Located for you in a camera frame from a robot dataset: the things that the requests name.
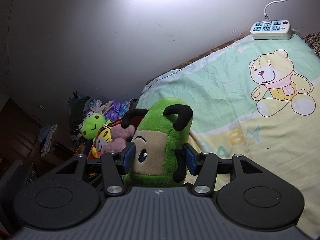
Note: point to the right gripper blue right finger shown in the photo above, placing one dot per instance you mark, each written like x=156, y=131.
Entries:
x=192, y=159

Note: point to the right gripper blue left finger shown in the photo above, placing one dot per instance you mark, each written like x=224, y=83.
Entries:
x=127, y=157

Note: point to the mauve pink bear plush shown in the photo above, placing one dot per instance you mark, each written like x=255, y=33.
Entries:
x=119, y=137

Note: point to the yellow tiger plush toy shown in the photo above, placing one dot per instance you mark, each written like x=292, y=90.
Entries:
x=103, y=142

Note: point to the green hooded doll plush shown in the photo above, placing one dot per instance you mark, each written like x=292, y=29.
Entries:
x=159, y=138

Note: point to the red cardboard box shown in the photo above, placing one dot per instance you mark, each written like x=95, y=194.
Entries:
x=111, y=125

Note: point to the purple tissue pack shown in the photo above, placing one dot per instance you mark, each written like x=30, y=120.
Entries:
x=113, y=113

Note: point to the green frog plush toy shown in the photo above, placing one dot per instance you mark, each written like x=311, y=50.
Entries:
x=91, y=124

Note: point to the blue checkered towel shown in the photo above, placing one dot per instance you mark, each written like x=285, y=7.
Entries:
x=126, y=106

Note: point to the dark green cap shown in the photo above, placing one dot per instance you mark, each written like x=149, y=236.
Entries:
x=76, y=105

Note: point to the green cartoon bear bedsheet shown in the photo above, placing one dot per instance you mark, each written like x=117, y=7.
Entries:
x=259, y=99

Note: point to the white power strip blue sockets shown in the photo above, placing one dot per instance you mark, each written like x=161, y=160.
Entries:
x=274, y=30

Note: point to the dark patterned mattress cover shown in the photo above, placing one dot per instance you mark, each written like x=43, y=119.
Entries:
x=313, y=41

